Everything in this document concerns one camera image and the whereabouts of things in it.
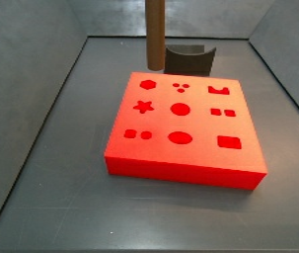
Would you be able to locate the dark curved holder block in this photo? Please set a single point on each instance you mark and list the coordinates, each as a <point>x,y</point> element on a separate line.
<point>189,59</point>

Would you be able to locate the brown oval peg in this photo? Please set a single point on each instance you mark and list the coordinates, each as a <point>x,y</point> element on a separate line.
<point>155,34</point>

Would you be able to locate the red shape sorter block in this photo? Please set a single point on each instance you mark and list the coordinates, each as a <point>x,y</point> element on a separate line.
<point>183,130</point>

